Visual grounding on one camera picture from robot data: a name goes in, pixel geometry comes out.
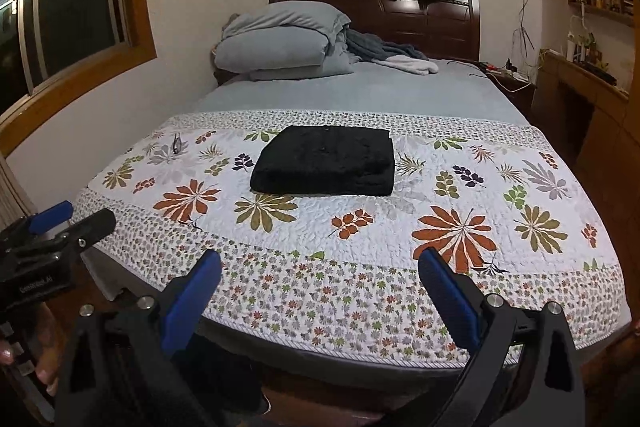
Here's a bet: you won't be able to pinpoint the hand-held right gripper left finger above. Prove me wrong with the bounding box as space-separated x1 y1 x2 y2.
52 249 223 427

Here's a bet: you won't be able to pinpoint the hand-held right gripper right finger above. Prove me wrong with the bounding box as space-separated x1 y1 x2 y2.
417 247 588 427

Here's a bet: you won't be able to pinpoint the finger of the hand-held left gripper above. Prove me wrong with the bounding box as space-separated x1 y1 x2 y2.
22 200 75 235
47 208 117 258

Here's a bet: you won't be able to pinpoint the black pants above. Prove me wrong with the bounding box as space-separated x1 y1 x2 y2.
250 125 396 196

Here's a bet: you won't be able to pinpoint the person's left hand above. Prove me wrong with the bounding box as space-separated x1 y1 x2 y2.
0 304 68 400

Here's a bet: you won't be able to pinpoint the white floral quilt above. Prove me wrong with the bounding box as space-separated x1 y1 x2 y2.
70 109 628 370

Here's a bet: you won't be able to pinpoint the large wooden framed window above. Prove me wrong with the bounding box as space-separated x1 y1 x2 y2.
0 0 158 158

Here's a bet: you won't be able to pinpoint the wooden nightstand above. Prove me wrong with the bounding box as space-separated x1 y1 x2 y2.
487 69 538 114

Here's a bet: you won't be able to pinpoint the grey bed sheet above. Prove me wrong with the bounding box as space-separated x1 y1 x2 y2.
190 57 531 128

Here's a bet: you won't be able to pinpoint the power strip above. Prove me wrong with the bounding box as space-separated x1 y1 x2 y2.
482 62 531 82

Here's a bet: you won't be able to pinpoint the white cloth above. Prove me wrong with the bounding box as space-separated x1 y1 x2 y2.
372 54 441 76

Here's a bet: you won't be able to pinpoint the wooden desk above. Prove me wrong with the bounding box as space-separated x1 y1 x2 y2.
530 49 640 188

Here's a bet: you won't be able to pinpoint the grey pillow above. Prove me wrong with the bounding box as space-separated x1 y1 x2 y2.
214 29 333 72

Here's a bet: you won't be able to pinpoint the dark grey knit blanket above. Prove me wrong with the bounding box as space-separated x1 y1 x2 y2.
345 27 428 62

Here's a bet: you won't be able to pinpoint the dark wooden headboard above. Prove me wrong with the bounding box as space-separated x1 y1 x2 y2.
269 0 482 62

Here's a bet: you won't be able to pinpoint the grey folded duvet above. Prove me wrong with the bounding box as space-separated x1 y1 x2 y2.
220 2 358 82

